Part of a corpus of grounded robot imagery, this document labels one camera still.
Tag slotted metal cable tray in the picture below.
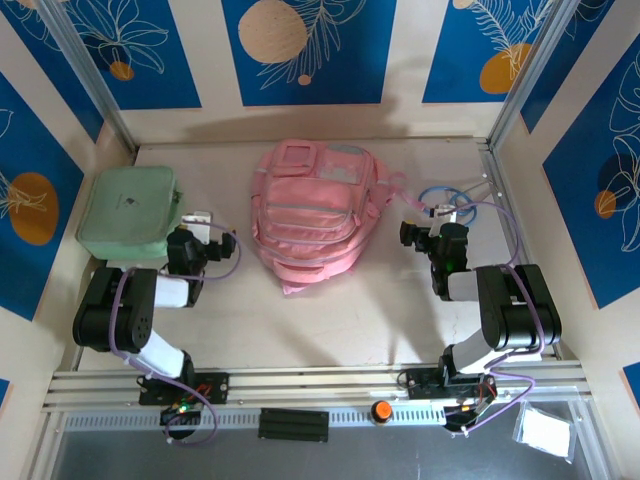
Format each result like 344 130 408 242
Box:
62 407 449 432

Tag blue panel white leaf outline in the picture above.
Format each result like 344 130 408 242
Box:
542 39 640 310

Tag pink backpack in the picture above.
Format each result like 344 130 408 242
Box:
249 138 421 296

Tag blue coiled cable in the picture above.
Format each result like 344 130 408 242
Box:
417 184 480 231

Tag green fabric pouch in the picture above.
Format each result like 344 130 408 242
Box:
74 165 185 261

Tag orange emergency stop button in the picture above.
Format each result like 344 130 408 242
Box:
370 399 394 426

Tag black ribbed block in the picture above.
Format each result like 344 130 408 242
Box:
257 407 330 444

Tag clear bag with white card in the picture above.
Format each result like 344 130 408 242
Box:
512 399 576 460

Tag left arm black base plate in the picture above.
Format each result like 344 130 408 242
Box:
138 372 230 406

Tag blue panel orange oval print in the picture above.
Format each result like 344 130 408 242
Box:
0 72 85 321

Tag black connector block orange wires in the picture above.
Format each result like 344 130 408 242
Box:
443 399 497 432

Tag blue panel white flower print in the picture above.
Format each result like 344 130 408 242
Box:
64 0 203 111

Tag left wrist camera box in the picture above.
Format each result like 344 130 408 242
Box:
180 210 214 245

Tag black connector block green light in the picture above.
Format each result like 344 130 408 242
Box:
159 402 204 427

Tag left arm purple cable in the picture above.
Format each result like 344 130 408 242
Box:
107 222 242 447

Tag aluminium frame post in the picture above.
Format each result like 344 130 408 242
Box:
487 0 586 151
37 0 139 154

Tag aluminium side rail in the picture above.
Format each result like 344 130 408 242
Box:
478 141 564 361

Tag aluminium front rail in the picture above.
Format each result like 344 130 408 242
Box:
42 367 594 414

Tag blue panel beige circle print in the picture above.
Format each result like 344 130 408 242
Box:
221 0 399 107

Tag blue panel orange feather print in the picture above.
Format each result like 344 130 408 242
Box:
422 0 559 105

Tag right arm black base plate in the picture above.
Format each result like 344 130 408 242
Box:
405 368 499 401

